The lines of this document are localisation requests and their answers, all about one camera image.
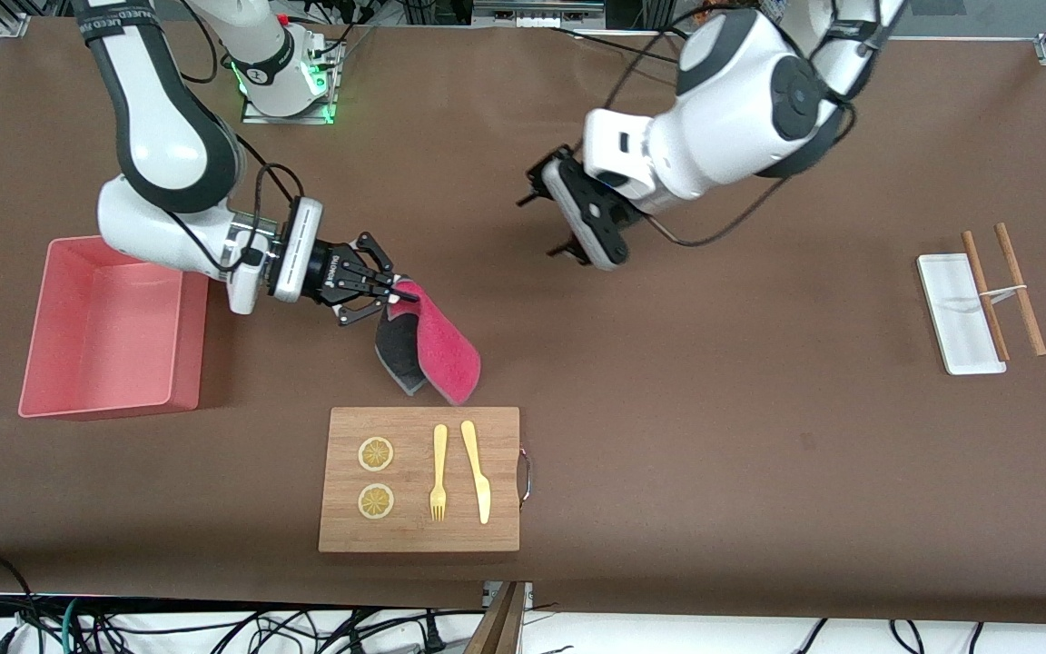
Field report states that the black base cable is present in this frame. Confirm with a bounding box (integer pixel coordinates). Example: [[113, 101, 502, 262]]
[[310, 14, 374, 69]]

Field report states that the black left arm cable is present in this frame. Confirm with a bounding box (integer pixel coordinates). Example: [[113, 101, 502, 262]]
[[605, 5, 855, 249]]

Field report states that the white rectangular tray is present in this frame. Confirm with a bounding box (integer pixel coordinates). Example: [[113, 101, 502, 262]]
[[916, 253, 1007, 376]]

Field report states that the wooden table brace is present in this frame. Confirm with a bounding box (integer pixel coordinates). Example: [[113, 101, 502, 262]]
[[464, 581, 528, 654]]

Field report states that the yellow plastic fork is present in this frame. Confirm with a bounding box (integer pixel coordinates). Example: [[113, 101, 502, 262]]
[[430, 423, 449, 522]]

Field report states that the black table cable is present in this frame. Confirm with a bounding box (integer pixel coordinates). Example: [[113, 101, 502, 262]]
[[550, 25, 683, 64]]

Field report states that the yellow plastic knife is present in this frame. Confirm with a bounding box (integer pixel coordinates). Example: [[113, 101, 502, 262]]
[[460, 420, 492, 526]]

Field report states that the teal floor cable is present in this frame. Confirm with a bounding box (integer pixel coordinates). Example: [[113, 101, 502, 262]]
[[58, 597, 86, 654]]

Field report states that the black right camera cable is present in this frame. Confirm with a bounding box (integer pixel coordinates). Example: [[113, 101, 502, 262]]
[[253, 163, 306, 239]]

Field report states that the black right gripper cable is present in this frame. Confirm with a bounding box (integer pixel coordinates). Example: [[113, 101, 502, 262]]
[[231, 132, 271, 273]]

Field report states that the pink plastic bin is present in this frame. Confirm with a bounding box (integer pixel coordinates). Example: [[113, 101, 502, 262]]
[[17, 234, 211, 421]]

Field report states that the pink and grey cloth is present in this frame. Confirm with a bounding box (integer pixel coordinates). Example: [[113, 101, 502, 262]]
[[374, 280, 482, 406]]

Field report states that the bamboo cutting board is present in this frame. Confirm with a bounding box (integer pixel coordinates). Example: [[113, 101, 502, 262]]
[[318, 406, 533, 554]]

